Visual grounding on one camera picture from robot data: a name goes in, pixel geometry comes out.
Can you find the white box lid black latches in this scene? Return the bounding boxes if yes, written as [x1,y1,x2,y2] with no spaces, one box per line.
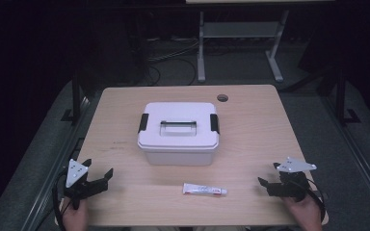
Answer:
[137,101,222,154]

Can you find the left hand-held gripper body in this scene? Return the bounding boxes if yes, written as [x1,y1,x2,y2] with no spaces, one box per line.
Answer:
[62,158,94,211]

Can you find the aluminium floor rail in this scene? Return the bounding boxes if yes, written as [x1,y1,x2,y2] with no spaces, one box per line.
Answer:
[20,95,92,231]
[321,95,370,223]

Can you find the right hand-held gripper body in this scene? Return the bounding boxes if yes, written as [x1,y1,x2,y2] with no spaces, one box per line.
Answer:
[267,156,318,203]

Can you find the bundle of floor cables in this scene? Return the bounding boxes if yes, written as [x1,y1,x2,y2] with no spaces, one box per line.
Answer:
[145,38,200,63]

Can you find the black metal post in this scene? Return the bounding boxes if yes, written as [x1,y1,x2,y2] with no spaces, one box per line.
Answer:
[336,69,361,126]
[61,72,82,123]

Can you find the person's right hand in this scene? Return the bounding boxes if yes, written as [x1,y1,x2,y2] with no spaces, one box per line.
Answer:
[281,193,323,231]

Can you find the person's left hand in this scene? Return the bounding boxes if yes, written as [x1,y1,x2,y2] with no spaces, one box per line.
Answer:
[62,197,90,231]

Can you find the white plastic storage box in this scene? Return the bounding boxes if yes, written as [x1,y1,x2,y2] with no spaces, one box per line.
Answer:
[144,147,215,167]

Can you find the black looped floor cable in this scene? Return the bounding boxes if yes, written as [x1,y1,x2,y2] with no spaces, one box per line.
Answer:
[146,57,198,87]

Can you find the white ointment tube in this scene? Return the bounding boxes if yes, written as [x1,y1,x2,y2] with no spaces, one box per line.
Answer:
[182,182,228,197]

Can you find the grey metal desk frame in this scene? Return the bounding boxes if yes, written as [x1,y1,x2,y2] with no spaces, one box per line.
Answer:
[197,9,290,83]

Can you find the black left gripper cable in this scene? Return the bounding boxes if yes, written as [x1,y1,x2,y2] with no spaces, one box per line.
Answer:
[52,171,70,231]

